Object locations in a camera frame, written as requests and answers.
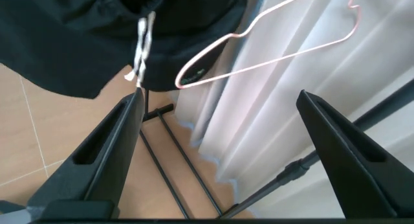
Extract pink clothes hanger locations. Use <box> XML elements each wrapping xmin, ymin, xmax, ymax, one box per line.
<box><xmin>174</xmin><ymin>0</ymin><xmax>362</xmax><ymax>90</ymax></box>

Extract black shorts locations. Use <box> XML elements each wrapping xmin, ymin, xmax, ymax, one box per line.
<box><xmin>0</xmin><ymin>0</ymin><xmax>250</xmax><ymax>100</ymax></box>

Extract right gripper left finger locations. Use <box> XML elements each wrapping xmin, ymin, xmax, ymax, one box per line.
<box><xmin>27</xmin><ymin>87</ymin><xmax>145</xmax><ymax>219</ymax></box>

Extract black clothes rack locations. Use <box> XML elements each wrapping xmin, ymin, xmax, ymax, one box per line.
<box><xmin>138</xmin><ymin>77</ymin><xmax>414</xmax><ymax>220</ymax></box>

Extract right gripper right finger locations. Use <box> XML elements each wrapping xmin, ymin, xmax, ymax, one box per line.
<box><xmin>295</xmin><ymin>89</ymin><xmax>414</xmax><ymax>218</ymax></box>

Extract beige curtain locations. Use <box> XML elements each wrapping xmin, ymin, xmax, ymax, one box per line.
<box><xmin>174</xmin><ymin>0</ymin><xmax>414</xmax><ymax>218</ymax></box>

